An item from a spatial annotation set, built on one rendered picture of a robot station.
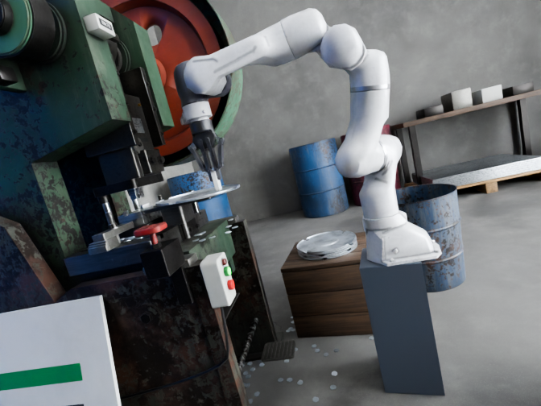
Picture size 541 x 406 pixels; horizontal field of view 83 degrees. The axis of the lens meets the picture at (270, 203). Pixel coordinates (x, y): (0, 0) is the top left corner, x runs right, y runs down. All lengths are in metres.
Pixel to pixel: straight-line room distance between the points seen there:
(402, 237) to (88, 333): 0.96
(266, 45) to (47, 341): 1.06
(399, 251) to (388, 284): 0.11
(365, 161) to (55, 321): 1.02
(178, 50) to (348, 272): 1.21
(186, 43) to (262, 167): 3.04
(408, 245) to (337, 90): 3.51
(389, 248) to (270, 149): 3.48
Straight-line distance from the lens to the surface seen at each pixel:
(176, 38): 1.57
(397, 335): 1.13
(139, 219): 1.13
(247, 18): 4.69
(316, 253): 1.42
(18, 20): 1.03
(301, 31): 0.96
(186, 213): 1.11
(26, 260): 1.17
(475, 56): 4.81
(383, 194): 0.99
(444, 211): 1.69
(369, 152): 0.94
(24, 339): 1.25
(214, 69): 0.94
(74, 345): 1.13
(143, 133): 1.20
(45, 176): 1.19
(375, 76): 0.95
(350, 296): 1.43
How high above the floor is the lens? 0.86
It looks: 9 degrees down
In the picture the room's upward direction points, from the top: 14 degrees counter-clockwise
